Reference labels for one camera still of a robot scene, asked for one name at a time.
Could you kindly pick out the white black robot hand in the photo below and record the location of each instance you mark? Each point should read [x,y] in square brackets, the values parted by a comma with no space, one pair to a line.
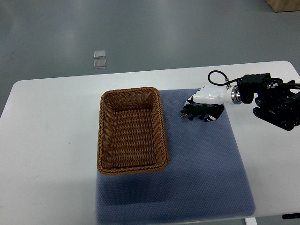
[215,97]

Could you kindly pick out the dark green toy crocodile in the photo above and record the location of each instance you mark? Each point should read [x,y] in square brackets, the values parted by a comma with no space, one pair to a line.
[199,111]

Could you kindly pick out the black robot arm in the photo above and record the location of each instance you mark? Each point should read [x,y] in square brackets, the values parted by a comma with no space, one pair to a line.
[276,103]

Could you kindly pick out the brown wicker basket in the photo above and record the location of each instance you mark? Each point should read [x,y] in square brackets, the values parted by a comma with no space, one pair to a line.
[131,135]

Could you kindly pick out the blue quilted mat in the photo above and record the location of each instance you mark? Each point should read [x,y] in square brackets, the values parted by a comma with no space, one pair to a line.
[205,178]

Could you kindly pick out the wooden box corner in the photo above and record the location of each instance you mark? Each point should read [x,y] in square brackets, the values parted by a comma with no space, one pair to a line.
[284,5]

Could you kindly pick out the upper clear floor plate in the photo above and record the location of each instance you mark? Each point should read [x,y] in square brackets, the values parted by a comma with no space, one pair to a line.
[99,54]

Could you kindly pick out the white table leg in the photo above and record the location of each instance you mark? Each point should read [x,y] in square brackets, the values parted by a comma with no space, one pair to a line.
[251,221]

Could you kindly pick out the black table control panel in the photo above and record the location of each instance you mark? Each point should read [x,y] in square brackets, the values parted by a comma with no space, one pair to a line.
[291,216]

